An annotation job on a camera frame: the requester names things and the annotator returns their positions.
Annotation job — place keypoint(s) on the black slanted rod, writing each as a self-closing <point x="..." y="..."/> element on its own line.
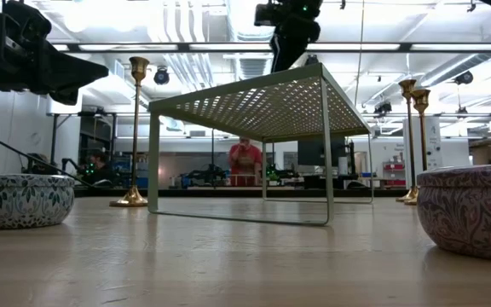
<point x="15" y="150"/>

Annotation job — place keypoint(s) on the black computer monitor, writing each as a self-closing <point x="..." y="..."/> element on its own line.
<point x="313" y="151"/>

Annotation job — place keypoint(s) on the black background robot arm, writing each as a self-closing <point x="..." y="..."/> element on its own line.
<point x="205" y="175"/>

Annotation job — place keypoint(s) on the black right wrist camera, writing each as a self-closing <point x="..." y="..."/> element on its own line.
<point x="267" y="15"/>

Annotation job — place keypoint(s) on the black aluminium station frame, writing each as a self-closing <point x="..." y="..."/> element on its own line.
<point x="164" y="47"/>

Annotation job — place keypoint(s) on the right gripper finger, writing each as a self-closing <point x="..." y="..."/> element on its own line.
<point x="290" y="55"/>

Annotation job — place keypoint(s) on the red storage rack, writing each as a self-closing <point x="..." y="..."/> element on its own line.
<point x="394" y="172"/>

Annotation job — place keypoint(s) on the green perforated metal shelf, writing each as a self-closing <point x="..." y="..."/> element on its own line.
<point x="271" y="106"/>

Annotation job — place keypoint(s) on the black ceiling spotlight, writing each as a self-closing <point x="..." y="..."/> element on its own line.
<point x="464" y="78"/>
<point x="382" y="108"/>
<point x="161" y="77"/>

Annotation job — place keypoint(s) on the person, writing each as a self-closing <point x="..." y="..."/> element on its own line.
<point x="245" y="164"/>
<point x="98" y="170"/>

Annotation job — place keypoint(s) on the teal leaf-pattern candle tin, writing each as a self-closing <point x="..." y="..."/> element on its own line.
<point x="24" y="200"/>

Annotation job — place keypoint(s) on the white pillar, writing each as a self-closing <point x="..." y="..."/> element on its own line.
<point x="435" y="149"/>

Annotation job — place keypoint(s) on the mauve floral candle tin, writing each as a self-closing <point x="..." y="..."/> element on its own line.
<point x="467" y="209"/>

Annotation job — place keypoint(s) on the tall brass candlestick holder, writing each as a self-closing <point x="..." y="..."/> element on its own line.
<point x="407" y="87"/>
<point x="139" y="68"/>
<point x="421" y="100"/>

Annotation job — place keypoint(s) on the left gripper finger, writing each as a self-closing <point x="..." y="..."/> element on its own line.
<point x="71" y="77"/>

